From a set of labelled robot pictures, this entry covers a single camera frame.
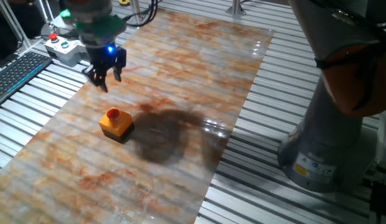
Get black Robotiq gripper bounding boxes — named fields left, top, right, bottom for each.
left=81, top=42, right=127, bottom=93

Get orange box with red button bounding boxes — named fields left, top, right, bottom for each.
left=98, top=107, right=135, bottom=144

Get grey box red green buttons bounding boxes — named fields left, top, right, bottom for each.
left=43, top=32, right=83, bottom=68

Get black round device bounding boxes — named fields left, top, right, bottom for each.
left=40, top=14, right=78, bottom=40

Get marble pattern plastic mat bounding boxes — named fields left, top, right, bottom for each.
left=0, top=7, right=276, bottom=224

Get black computer keyboard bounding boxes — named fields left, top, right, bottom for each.
left=0, top=51, right=53, bottom=110

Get black computer monitor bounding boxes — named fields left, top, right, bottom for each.
left=0, top=2, right=46, bottom=68

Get thin aluminium upright post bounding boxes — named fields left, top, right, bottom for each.
left=130, top=0, right=142, bottom=26

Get beige upright frame bar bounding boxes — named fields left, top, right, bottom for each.
left=0, top=0, right=32, bottom=50

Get slanted aluminium frame post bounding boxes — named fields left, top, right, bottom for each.
left=225, top=0, right=247, bottom=17

